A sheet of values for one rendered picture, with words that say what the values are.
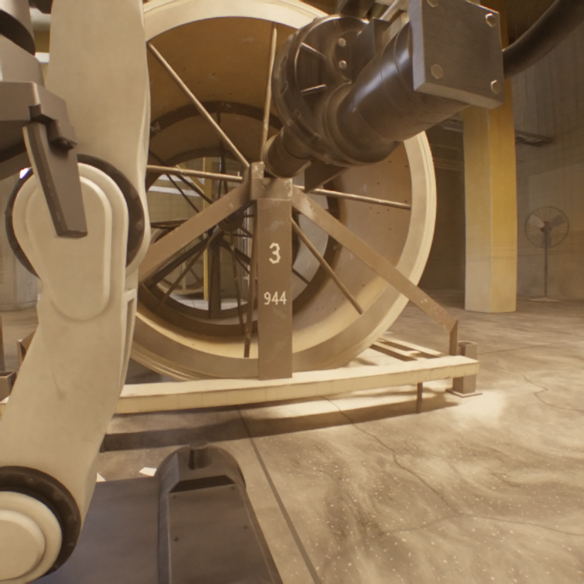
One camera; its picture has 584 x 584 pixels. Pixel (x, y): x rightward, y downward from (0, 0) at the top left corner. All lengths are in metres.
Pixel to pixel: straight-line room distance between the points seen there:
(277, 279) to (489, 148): 4.70
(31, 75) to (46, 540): 0.44
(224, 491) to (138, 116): 0.58
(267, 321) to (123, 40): 0.98
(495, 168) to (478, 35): 5.14
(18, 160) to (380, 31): 0.54
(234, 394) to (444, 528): 0.70
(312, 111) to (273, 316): 0.77
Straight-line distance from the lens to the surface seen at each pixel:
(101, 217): 0.40
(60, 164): 0.23
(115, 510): 0.73
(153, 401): 1.23
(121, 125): 0.47
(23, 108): 0.24
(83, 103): 0.48
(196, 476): 0.71
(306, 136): 0.72
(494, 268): 5.45
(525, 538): 0.99
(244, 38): 2.07
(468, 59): 0.52
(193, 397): 1.23
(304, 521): 0.94
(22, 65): 0.28
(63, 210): 0.22
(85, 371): 0.44
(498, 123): 5.90
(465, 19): 0.54
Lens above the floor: 0.56
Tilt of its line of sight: 3 degrees down
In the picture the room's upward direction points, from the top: straight up
